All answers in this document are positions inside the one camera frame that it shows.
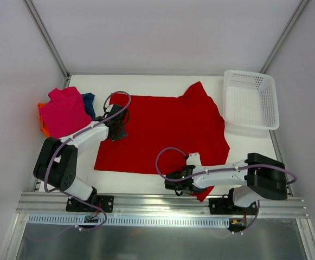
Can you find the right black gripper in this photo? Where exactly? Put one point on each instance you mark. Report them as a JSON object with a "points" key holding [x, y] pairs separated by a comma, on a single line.
{"points": [[169, 185]]}

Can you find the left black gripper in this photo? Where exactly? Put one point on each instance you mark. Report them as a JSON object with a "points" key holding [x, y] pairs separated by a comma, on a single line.
{"points": [[119, 134]]}

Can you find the red t shirt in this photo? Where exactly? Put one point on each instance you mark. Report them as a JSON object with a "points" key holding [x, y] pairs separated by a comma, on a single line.
{"points": [[158, 126]]}

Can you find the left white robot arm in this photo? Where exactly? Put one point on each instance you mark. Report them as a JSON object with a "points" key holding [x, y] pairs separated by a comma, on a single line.
{"points": [[57, 161]]}

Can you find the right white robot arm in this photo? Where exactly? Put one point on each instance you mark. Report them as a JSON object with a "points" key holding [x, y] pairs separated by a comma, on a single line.
{"points": [[256, 177]]}

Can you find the blue folded t shirt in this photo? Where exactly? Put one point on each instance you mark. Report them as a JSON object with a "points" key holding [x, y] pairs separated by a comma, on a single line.
{"points": [[88, 99]]}

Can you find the pink folded t shirt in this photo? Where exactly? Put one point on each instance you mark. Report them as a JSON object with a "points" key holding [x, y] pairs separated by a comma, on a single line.
{"points": [[65, 114]]}

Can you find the orange folded t shirt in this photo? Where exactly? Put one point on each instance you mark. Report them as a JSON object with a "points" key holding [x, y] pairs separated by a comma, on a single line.
{"points": [[44, 127]]}

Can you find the white plastic basket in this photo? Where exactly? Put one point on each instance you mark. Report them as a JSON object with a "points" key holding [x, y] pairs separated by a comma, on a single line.
{"points": [[250, 100]]}

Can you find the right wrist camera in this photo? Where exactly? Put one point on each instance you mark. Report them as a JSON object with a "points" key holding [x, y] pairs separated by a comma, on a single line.
{"points": [[194, 159]]}

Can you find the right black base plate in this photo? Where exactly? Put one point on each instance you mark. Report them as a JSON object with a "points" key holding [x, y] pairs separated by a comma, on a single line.
{"points": [[224, 206]]}

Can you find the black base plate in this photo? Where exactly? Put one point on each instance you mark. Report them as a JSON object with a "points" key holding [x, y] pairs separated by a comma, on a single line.
{"points": [[224, 206], [105, 202]]}

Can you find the aluminium mounting rail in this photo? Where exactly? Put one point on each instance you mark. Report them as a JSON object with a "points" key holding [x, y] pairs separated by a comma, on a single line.
{"points": [[159, 205]]}

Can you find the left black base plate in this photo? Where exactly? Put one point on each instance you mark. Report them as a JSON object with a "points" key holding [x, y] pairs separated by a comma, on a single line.
{"points": [[105, 202]]}

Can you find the white slotted cable duct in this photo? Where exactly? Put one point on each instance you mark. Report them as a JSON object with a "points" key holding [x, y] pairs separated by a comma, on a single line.
{"points": [[63, 219]]}

